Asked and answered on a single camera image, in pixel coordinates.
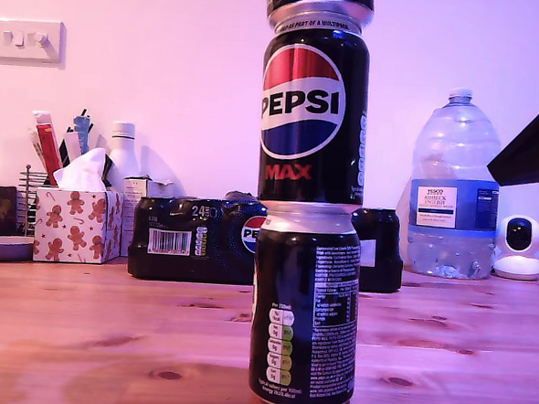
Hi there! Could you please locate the shrink-wrapped Pepsi can multipack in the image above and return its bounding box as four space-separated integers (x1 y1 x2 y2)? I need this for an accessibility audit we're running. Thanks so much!
125 185 407 296

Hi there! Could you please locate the large clear water bottle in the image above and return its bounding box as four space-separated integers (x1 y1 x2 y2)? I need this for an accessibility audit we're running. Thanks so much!
404 86 506 282

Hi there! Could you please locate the white torn cardboard box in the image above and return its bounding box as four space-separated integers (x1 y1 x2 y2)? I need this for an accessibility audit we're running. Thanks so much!
145 175 176 202

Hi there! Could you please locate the white printed carton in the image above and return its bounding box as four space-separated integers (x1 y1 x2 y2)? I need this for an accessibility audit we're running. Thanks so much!
118 176 151 260

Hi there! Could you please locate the white insulated bottle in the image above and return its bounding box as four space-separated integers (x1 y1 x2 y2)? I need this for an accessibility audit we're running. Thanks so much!
103 121 143 190

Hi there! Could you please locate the white tissue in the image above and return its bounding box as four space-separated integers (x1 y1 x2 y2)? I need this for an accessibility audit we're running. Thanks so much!
50 145 111 193

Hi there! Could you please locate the blue white packet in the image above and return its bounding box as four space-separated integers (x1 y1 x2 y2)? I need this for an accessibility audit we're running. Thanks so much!
69 115 92 155

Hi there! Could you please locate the black white stick packet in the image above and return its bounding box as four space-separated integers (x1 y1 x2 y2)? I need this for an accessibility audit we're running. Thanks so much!
59 125 86 165

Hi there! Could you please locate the gingerbread print tissue box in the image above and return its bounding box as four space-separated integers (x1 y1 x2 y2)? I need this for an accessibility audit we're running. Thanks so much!
31 186 127 267

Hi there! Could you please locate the pale stick packet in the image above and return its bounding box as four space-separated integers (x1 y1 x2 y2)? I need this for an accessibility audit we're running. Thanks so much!
24 127 50 171

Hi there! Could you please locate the grey plate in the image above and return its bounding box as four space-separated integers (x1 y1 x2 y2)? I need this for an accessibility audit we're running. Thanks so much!
0 235 35 265

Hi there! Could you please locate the small white round camera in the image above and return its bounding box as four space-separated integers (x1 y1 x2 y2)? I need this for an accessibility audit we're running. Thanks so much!
491 213 539 282

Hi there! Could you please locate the metal wire rack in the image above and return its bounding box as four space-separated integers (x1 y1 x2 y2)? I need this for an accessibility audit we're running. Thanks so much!
14 163 48 239

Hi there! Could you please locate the white light switch plate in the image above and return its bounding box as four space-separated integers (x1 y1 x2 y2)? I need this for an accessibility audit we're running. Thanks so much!
0 17 68 69

